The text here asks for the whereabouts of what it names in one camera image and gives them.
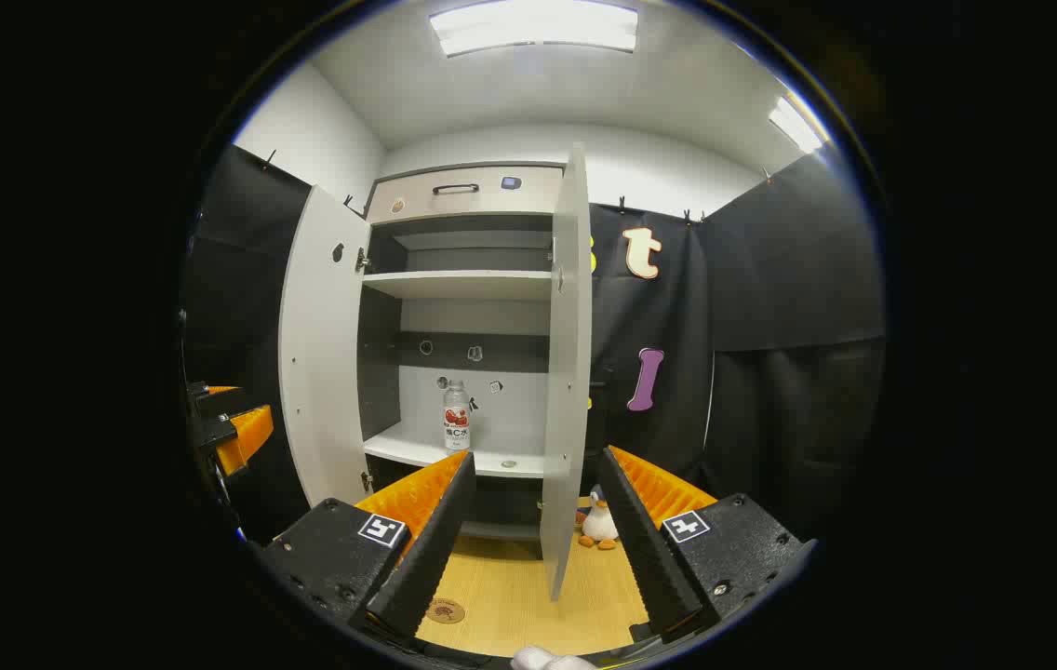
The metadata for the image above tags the small ceiling light panel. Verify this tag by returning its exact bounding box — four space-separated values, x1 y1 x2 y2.
768 96 827 154

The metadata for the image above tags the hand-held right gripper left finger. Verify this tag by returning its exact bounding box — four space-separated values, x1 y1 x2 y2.
254 450 477 643

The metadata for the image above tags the clear bottle with red label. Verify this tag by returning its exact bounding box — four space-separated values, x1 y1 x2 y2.
442 380 472 454

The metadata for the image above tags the penguin plush toy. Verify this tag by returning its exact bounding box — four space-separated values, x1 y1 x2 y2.
575 484 622 550

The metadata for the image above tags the large ceiling light panel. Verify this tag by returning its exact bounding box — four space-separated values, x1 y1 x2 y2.
429 0 639 57

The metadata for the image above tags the grey cabinet drawer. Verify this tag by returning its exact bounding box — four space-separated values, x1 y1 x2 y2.
367 165 567 224

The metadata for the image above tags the black backdrop cloth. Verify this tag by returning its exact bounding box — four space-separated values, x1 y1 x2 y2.
180 144 888 545

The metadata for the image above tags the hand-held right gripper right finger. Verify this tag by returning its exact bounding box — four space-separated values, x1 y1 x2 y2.
595 445 818 645

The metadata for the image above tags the grey cabinet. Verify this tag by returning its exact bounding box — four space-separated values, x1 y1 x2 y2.
356 160 569 545

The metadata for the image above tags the grey cabinet door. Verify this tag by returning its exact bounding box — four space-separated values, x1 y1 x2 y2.
279 183 371 508
540 141 595 601

